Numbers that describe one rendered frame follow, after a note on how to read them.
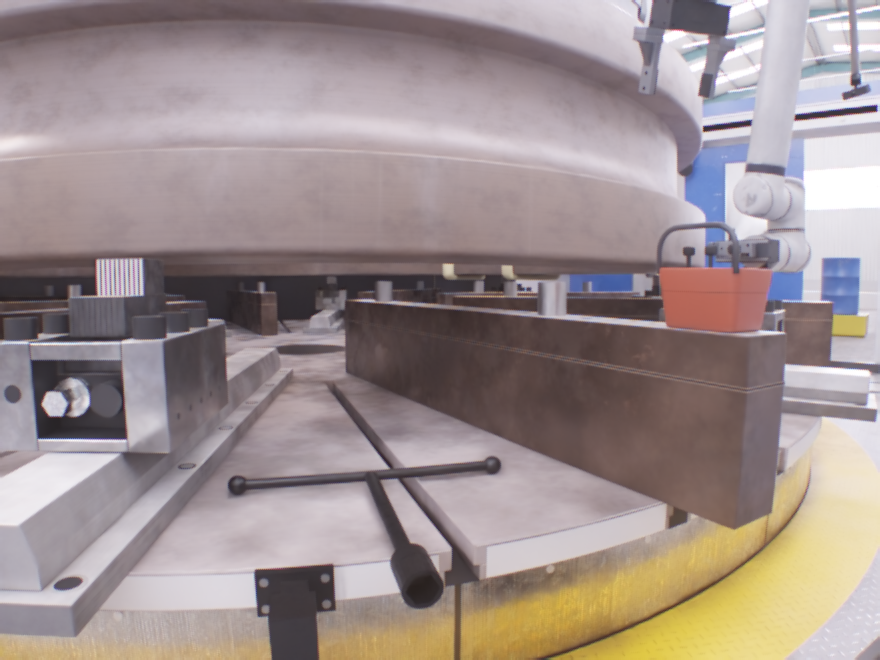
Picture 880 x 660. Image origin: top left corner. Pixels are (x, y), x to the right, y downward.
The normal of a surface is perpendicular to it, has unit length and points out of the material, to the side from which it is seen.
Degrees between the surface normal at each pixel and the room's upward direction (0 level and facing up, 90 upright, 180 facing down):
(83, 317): 90
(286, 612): 0
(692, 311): 97
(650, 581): 90
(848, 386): 71
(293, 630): 90
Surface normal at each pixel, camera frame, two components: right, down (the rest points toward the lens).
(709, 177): -0.68, 0.07
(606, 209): 0.59, 0.07
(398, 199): 0.32, 0.08
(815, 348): -0.28, 0.08
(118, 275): 0.11, 0.08
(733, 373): -0.87, 0.04
